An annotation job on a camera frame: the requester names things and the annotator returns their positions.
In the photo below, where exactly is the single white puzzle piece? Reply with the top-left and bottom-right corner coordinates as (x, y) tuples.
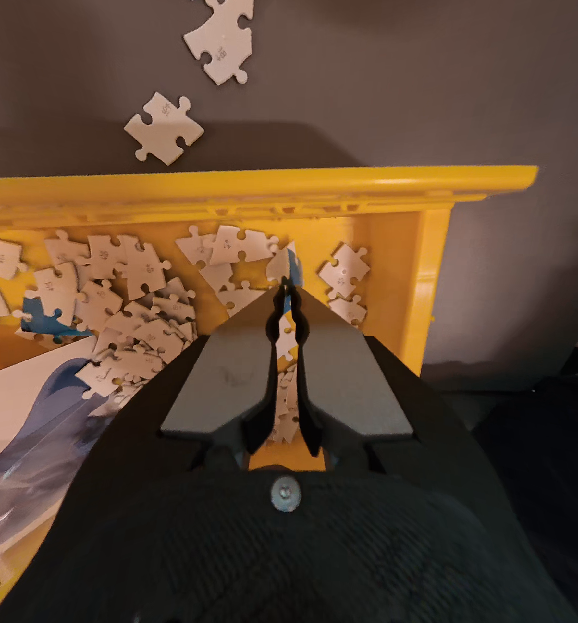
(123, 92), (206, 167)
(183, 0), (255, 87)
(265, 241), (302, 293)

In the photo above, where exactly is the pile of puzzle pieces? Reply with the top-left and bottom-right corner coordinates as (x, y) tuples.
(0, 224), (371, 446)

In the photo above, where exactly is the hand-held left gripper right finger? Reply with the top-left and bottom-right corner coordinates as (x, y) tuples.
(289, 285), (413, 458)

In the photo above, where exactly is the clear bag of blue parts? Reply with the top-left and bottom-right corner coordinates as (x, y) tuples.
(0, 358), (119, 585)

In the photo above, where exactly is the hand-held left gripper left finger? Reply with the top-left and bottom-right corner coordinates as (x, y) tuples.
(160, 285), (289, 456)

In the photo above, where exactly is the white paper sheet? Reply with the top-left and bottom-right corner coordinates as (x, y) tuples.
(0, 336), (97, 541)

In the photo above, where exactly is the yellow plastic bin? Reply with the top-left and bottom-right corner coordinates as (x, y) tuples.
(0, 165), (539, 623)

